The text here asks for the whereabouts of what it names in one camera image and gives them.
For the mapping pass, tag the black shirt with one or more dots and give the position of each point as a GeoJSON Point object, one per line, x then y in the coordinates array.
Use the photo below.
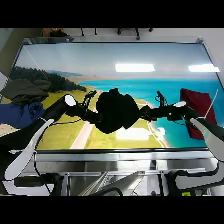
{"type": "Point", "coordinates": [116, 111]}

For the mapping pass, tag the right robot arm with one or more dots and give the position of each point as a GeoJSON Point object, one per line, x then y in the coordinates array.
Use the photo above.
{"type": "Point", "coordinates": [166, 113]}

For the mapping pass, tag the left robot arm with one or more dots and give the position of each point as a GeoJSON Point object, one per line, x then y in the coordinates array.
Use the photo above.
{"type": "Point", "coordinates": [56, 108]}

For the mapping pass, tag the red garment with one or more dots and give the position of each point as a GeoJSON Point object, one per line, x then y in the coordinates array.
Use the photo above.
{"type": "Point", "coordinates": [196, 100]}

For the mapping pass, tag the blue garment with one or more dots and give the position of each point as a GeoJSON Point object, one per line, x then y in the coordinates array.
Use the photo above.
{"type": "Point", "coordinates": [20, 115]}

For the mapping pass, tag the beige garment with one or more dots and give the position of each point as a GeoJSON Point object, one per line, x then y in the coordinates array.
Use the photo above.
{"type": "Point", "coordinates": [6, 130]}

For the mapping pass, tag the silver frame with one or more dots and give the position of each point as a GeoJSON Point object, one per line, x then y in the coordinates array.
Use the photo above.
{"type": "Point", "coordinates": [116, 156]}

